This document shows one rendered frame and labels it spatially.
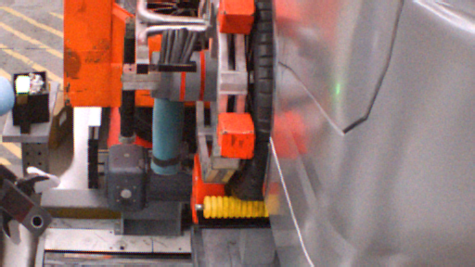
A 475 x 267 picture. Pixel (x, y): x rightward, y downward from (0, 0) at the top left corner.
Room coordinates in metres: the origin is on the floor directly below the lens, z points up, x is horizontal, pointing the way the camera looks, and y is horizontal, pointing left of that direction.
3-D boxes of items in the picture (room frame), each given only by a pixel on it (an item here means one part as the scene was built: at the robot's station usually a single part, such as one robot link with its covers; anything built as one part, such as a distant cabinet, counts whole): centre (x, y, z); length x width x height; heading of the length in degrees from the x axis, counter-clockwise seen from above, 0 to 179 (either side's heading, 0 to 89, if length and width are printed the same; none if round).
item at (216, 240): (1.76, -0.24, 0.32); 0.40 x 0.30 x 0.28; 6
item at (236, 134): (1.43, -0.11, 0.85); 0.09 x 0.08 x 0.07; 6
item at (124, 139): (1.55, 0.14, 0.83); 0.04 x 0.04 x 0.16
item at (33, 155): (2.29, 0.58, 0.21); 0.10 x 0.10 x 0.42; 6
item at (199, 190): (1.75, -0.11, 0.48); 0.16 x 0.12 x 0.17; 96
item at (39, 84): (2.22, 0.57, 0.51); 0.20 x 0.14 x 0.13; 15
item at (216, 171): (1.74, -0.07, 0.85); 0.54 x 0.07 x 0.54; 6
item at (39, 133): (2.26, 0.57, 0.44); 0.43 x 0.17 x 0.03; 6
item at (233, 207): (1.63, -0.18, 0.51); 0.29 x 0.06 x 0.06; 96
